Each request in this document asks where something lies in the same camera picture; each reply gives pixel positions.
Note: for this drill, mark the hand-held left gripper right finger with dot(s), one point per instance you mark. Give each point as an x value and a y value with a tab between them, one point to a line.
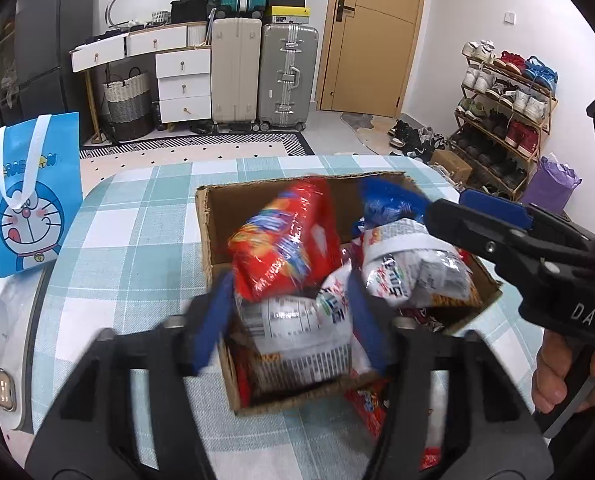
367	320

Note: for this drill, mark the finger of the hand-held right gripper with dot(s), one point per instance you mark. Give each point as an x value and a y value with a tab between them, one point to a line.
497	210
477	235

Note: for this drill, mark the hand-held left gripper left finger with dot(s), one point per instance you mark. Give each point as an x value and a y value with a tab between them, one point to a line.
210	320

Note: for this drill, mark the white red noodle snack bag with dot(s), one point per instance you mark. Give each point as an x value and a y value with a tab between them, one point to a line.
297	330
417	265

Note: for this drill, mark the red printed snack packet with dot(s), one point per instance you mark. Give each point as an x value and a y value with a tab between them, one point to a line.
367	410

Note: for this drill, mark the blue snack bag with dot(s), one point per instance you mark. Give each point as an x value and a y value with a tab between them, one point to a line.
387	200

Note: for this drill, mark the large cardboard box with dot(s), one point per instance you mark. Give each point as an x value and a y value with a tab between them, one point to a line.
257	202

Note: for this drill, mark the person's right hand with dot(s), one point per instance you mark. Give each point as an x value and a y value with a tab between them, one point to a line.
552	375

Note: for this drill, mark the purple paper bag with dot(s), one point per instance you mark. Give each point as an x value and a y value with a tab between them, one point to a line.
550	187

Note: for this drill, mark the small cardboard box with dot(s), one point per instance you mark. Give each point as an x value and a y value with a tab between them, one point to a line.
450	165

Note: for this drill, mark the pile of dark shoes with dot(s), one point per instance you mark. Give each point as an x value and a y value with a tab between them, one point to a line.
412	140

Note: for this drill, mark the wooden shoe rack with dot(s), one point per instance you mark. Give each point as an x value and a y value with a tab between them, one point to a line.
547	110

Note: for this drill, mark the shoe rack with shoes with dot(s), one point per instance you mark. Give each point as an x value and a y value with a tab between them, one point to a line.
517	100

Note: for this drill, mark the fluffy door mat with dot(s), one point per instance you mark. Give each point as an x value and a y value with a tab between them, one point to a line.
362	125

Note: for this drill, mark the black white patterned rug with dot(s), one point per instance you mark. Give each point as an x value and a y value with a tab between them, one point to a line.
202	145

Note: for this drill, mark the white side table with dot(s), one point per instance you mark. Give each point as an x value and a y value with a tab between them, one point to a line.
24	320

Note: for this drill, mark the blue cartoon tote bag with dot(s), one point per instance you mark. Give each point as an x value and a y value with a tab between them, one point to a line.
32	200

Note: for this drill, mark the wooden door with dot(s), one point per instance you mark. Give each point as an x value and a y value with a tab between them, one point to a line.
372	35

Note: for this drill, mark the small beige oval device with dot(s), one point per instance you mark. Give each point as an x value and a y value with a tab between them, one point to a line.
3	390

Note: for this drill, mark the woven laundry basket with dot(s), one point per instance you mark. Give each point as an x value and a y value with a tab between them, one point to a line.
127	110

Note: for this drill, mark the white drawer desk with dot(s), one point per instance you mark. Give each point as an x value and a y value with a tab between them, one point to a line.
182	80

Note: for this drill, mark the beige suitcase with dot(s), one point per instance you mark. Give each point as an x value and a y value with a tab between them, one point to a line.
236	75

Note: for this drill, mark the silver suitcase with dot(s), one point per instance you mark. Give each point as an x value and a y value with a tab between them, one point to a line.
287	75

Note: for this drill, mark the yellow white shoebox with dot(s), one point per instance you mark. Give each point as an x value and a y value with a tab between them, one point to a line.
288	15

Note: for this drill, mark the small white basket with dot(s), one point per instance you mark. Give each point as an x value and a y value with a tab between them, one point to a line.
160	17

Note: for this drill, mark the dark grey refrigerator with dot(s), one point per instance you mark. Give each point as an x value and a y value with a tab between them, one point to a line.
52	35

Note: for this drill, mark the oval mirror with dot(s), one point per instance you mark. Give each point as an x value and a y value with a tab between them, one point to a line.
114	2

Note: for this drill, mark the white wall switch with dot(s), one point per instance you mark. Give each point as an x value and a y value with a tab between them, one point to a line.
510	17

